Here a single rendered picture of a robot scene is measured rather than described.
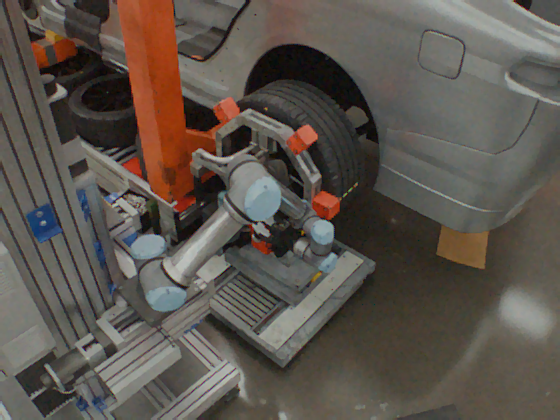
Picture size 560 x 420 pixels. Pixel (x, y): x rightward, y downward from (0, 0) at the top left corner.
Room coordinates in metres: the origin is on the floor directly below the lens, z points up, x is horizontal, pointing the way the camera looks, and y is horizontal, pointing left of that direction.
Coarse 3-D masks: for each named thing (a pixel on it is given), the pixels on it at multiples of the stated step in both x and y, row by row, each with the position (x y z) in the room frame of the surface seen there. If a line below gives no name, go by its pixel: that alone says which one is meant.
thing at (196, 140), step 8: (216, 128) 2.32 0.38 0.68; (192, 136) 2.03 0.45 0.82; (200, 136) 2.07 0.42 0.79; (208, 136) 2.19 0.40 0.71; (192, 144) 2.03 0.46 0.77; (200, 144) 2.07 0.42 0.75; (208, 144) 2.11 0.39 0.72; (192, 152) 2.02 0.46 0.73; (208, 152) 2.09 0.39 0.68; (192, 160) 2.02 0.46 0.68; (192, 176) 1.98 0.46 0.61; (208, 176) 2.07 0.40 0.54
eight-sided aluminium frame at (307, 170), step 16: (256, 112) 1.77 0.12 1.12; (224, 128) 1.81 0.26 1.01; (256, 128) 1.70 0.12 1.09; (272, 128) 1.66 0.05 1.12; (288, 128) 1.66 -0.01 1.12; (224, 144) 1.86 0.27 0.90; (304, 160) 1.61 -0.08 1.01; (304, 176) 1.55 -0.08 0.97; (320, 176) 1.56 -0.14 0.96; (304, 192) 1.54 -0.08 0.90
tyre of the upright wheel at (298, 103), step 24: (264, 96) 1.81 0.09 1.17; (288, 96) 1.81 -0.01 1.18; (312, 96) 1.83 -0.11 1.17; (288, 120) 1.70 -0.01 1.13; (312, 120) 1.70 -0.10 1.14; (336, 120) 1.75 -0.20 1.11; (312, 144) 1.63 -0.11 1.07; (336, 144) 1.66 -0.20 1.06; (360, 144) 1.74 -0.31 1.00; (336, 168) 1.59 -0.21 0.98; (360, 168) 1.70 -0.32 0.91; (336, 192) 1.56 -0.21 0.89
